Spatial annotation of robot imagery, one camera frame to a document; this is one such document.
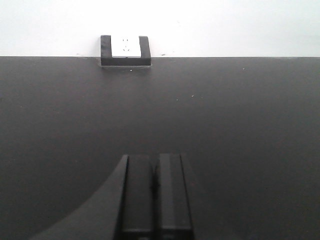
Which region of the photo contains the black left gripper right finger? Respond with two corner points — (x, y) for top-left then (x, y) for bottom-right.
(155, 153), (194, 240)

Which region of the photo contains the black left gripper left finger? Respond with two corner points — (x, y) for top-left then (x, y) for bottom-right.
(32, 155), (153, 240)

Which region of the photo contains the black box white power socket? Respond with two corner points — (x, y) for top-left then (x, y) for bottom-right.
(100, 35), (152, 67)

